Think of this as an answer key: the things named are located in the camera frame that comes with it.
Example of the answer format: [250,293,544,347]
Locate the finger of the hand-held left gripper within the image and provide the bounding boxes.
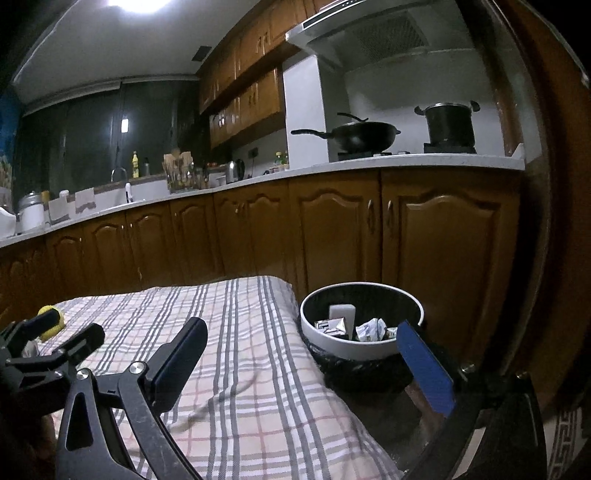
[0,311,59,357]
[9,322,106,377]

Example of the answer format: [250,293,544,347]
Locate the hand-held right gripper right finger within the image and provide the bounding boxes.
[397,320,548,480]

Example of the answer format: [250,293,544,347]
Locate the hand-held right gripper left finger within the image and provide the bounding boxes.
[54,318,208,480]

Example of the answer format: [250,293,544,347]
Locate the yellow tape ring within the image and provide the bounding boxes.
[36,305,66,341]

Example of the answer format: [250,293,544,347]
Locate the white-rimmed black trash bin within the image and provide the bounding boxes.
[300,282,426,389]

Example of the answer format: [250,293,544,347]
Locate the white rectangular box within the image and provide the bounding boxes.
[329,303,356,340]

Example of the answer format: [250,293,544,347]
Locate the plaid tablecloth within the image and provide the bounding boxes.
[39,275,407,480]

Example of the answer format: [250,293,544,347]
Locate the metal lidded canister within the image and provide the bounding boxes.
[17,191,47,234]

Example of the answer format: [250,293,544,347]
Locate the hanging dish towel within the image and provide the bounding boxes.
[48,196,70,223]
[75,188,97,214]

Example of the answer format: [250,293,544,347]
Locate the patterned floor rug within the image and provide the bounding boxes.
[545,406,587,480]

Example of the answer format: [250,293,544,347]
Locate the wooden base cabinets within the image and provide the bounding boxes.
[0,168,527,365]

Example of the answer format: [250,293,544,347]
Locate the utensil rack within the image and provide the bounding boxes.
[163,151,208,194]

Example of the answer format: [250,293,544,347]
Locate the dark kitchen window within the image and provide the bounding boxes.
[14,80,205,195]

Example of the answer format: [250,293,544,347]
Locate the white kitchen countertop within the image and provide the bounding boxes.
[0,154,526,250]

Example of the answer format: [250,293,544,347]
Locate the gas stove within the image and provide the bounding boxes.
[337,144,478,162]

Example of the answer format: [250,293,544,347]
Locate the wooden door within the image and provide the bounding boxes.
[485,0,591,416]

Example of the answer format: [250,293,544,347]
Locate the black wok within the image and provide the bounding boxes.
[291,112,402,155]

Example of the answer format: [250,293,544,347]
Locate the black cooking pot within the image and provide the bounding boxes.
[414,100,481,148]

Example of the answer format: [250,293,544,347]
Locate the range hood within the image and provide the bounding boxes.
[285,0,462,71]

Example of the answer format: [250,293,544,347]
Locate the ceiling lamp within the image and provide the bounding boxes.
[106,0,172,13]

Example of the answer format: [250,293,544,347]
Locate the blue wall poster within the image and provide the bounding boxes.
[0,92,21,209]

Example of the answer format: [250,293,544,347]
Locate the wooden wall cabinets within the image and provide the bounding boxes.
[198,0,334,151]

